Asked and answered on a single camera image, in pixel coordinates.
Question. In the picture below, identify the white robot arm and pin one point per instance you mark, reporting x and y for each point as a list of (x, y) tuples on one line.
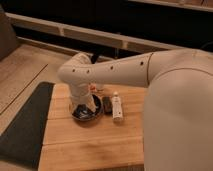
[(110, 68)]

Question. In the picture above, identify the white ceramic cup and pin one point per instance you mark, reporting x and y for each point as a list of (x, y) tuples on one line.
[(99, 87)]

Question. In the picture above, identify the dark ceramic bowl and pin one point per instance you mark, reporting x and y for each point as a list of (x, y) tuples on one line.
[(84, 113)]

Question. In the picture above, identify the small dark brown block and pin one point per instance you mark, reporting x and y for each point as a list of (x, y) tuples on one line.
[(107, 105)]

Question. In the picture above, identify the white plastic bottle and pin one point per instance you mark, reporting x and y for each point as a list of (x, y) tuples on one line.
[(117, 108)]

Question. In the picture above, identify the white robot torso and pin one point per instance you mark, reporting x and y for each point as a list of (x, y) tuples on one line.
[(178, 122)]

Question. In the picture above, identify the dark floor mat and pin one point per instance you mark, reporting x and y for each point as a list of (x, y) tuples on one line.
[(21, 142)]

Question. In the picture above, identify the white window frame rail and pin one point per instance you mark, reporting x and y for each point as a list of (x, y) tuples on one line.
[(89, 35)]

